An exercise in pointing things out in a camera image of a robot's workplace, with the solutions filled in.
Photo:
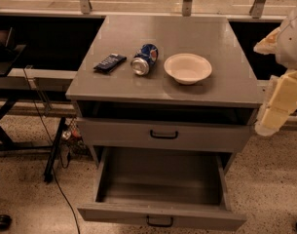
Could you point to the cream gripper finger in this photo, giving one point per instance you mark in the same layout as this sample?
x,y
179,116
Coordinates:
x,y
267,45
280,101

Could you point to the dark blue rxbar wrapper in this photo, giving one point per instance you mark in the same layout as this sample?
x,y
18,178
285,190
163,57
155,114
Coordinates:
x,y
109,63

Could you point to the grey drawer cabinet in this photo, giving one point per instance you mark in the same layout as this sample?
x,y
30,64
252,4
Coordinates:
x,y
229,96

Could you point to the open grey middle drawer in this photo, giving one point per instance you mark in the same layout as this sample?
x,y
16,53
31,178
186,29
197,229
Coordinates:
x,y
188,186

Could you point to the grey top drawer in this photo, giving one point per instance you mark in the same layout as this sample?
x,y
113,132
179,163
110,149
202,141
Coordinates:
x,y
192,136

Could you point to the white paper bowl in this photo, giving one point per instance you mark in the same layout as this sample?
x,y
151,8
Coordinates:
x,y
187,69

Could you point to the crushed blue pepsi can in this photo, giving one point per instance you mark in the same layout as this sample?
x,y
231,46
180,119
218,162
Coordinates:
x,y
144,59

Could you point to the black caster wheel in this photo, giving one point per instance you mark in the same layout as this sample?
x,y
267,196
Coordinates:
x,y
5,221

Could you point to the metal window post right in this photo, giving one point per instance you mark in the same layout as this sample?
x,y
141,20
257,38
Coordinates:
x,y
257,8

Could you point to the metal window post middle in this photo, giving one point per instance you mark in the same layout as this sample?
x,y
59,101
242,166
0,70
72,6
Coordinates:
x,y
187,0

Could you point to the black top drawer handle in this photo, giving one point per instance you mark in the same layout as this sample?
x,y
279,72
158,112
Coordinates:
x,y
156,135

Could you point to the black drawer handle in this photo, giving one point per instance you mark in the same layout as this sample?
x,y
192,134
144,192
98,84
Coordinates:
x,y
156,135
162,222

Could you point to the black middle drawer handle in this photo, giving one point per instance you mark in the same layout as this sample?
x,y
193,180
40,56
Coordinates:
x,y
162,222

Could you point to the black table frame left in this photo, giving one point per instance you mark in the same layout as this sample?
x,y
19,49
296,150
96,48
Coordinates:
x,y
12,96

